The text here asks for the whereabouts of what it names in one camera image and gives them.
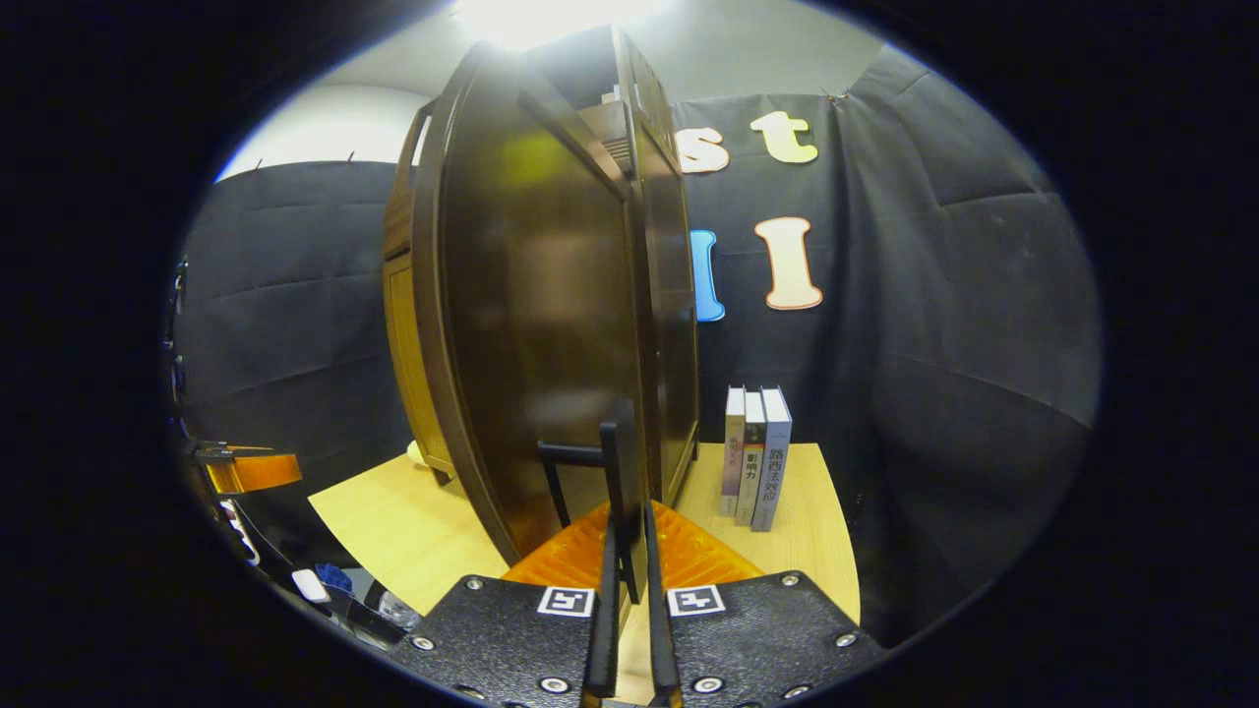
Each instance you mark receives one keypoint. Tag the wooden double-door shoe cabinet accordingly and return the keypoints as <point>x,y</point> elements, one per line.
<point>674,344</point>

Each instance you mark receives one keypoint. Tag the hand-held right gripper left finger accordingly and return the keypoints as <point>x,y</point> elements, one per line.
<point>602,639</point>

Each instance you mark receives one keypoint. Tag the pale blue book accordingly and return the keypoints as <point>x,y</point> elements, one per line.
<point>773,462</point>

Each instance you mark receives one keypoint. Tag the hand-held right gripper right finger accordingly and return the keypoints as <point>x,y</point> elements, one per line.
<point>661,639</point>

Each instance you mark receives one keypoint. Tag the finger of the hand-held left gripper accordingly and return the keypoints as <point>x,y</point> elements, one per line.
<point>256,472</point>

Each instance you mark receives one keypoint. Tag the small white object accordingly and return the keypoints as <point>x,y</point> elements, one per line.
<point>311,586</point>

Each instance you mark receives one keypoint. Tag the wooden shoe cabinet door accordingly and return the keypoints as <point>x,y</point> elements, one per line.
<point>531,344</point>
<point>408,364</point>

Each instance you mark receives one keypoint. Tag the black backdrop cloth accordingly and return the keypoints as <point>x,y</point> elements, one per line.
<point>934,344</point>

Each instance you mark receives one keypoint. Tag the dark grey book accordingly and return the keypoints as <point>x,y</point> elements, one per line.
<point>751,462</point>

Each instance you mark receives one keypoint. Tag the beige book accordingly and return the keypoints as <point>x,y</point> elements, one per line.
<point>733,452</point>

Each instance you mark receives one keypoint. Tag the large ceiling light panel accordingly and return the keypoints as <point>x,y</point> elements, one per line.
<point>551,20</point>

